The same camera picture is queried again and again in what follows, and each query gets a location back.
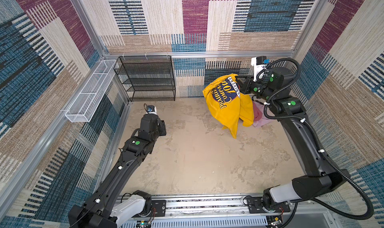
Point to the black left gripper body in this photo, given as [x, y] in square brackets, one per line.
[160, 131]

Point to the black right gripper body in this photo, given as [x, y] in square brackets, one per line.
[259, 88]

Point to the yellow printed t-shirt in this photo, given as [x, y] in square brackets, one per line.
[227, 104]

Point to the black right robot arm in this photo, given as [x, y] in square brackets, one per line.
[322, 175]

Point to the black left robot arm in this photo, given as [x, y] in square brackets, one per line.
[97, 209]

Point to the magenta cloth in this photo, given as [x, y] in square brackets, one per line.
[258, 113]

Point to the light pink cloth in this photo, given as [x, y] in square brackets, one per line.
[263, 121]

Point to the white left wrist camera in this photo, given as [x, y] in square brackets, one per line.
[150, 109]

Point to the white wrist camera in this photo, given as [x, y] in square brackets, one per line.
[259, 64]
[150, 109]

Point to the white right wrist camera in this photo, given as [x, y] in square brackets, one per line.
[259, 64]

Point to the black mesh wire shelf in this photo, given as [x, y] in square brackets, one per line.
[147, 78]

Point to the white mesh wall basket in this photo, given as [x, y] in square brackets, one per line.
[88, 100]

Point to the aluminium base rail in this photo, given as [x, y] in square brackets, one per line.
[231, 211]

